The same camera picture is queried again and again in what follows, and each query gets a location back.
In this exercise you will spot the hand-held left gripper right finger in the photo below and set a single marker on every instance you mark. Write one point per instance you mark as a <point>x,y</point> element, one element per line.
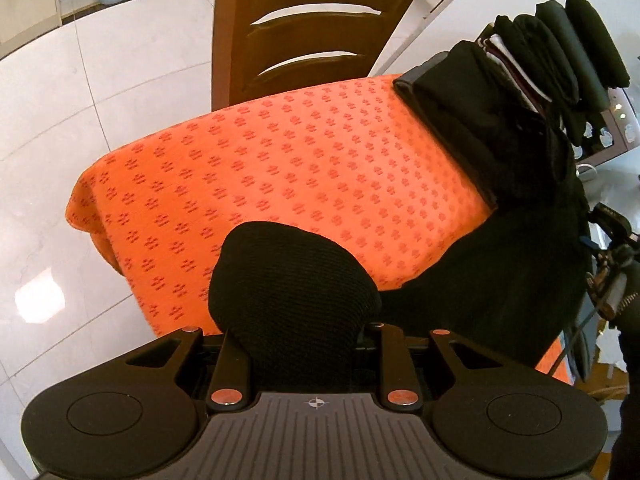
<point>395,365</point>

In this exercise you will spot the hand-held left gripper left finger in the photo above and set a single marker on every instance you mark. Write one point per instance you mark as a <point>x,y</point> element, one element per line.
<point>232,360</point>

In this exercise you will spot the black pants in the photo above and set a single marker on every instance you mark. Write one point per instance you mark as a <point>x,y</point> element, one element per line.
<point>295,280</point>

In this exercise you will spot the black garment grey lining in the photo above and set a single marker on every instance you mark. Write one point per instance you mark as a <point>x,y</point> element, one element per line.
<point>465,125</point>

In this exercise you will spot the orange patterned table mat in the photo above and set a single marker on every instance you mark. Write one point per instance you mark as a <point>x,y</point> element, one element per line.
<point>300,160</point>

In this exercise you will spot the dark grey folded garment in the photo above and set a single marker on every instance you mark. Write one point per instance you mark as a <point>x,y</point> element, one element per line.
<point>575,60</point>

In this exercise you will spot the black folded garment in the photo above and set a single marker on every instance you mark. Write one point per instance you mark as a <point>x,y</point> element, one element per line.
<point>535,60</point>
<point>597,40</point>

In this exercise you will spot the wooden chair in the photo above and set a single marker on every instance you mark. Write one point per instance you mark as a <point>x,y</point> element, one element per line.
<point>240,35</point>

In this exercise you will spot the white cabinet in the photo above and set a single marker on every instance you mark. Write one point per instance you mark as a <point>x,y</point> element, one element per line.
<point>25,10</point>

